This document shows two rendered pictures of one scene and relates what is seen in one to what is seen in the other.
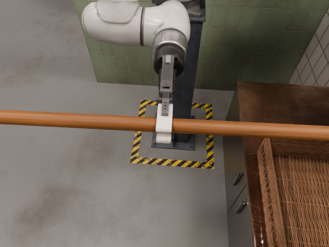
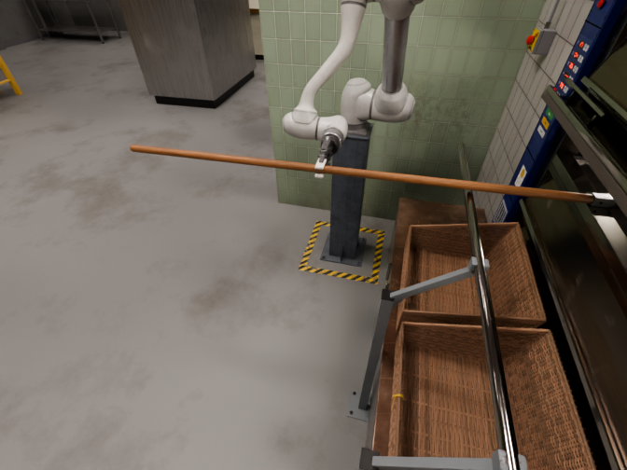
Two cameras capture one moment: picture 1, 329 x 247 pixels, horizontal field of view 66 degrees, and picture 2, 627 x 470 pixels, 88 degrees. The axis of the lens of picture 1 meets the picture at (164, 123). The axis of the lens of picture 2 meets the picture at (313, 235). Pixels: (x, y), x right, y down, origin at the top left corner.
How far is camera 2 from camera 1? 0.80 m
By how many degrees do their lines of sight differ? 13
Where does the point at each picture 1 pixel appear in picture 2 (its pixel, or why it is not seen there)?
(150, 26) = (322, 126)
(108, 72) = (290, 193)
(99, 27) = (292, 125)
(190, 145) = (356, 262)
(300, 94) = (455, 211)
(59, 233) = (227, 315)
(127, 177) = (294, 281)
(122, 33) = (304, 130)
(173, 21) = (335, 124)
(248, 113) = (404, 220)
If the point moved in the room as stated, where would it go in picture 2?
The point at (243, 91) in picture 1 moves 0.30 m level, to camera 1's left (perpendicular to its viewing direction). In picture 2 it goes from (403, 204) to (355, 200)
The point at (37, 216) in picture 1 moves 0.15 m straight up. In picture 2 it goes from (210, 300) to (204, 286)
